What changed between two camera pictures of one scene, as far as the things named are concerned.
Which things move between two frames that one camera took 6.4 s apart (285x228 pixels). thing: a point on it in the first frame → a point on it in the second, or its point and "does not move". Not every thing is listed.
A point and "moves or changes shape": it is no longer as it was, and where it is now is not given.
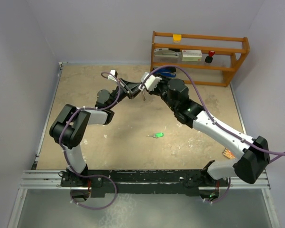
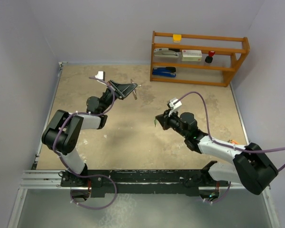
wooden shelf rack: x=209 y=60 does not move
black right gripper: x=161 y=81 → x=164 y=118
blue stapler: x=168 y=71 does not move
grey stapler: x=165 y=52 does not move
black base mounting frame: x=102 y=182 does not move
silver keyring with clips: x=144 y=99 moves or changes shape
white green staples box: x=191 y=55 does not move
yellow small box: x=177 y=38 does not move
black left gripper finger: x=134 y=91 → x=129 y=90
